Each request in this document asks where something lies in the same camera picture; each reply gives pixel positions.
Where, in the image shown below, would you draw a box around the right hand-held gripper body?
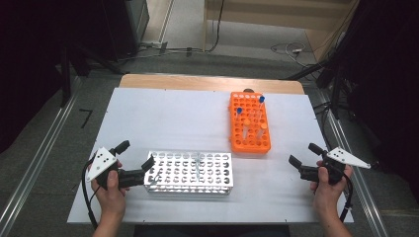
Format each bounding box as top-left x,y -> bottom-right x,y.
298,146 -> 373,186

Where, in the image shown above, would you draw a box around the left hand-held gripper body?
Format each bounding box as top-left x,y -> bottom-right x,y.
85,146 -> 146,191

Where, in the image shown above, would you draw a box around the orange plastic test tube rack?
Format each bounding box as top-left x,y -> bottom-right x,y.
227,91 -> 272,155

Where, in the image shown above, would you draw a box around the silver metal test tube rack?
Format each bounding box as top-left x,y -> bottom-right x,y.
143,150 -> 234,196

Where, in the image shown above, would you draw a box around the person's right hand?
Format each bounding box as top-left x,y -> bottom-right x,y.
309,160 -> 354,215

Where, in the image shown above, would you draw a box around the person's left hand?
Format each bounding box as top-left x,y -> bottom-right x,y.
91,161 -> 131,215

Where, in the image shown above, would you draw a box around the white table board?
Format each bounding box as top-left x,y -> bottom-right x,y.
67,87 -> 355,225

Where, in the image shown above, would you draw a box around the black metal stand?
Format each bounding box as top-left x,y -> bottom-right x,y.
58,42 -> 126,108
280,48 -> 351,120

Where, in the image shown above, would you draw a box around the wooden table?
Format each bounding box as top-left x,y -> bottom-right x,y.
118,73 -> 305,96

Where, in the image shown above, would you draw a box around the person's dark clothing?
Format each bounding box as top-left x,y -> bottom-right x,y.
132,224 -> 291,237

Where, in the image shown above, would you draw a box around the black curtain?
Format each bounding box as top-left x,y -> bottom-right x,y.
0,0 -> 112,154
344,0 -> 419,191

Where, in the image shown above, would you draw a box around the dark cabinet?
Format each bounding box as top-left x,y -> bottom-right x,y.
102,0 -> 151,62

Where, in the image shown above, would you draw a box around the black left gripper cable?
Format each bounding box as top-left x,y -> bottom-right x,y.
81,157 -> 100,230

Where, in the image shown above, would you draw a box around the metal floor rail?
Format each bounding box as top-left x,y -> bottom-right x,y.
0,77 -> 83,231
315,88 -> 389,237

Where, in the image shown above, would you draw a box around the white floor cable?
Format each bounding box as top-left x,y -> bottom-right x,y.
270,41 -> 318,67

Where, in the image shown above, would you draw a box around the grey floor cables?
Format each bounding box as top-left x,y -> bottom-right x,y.
118,40 -> 204,63

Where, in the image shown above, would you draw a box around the black hanging cable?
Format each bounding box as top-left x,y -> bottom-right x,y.
206,0 -> 226,53

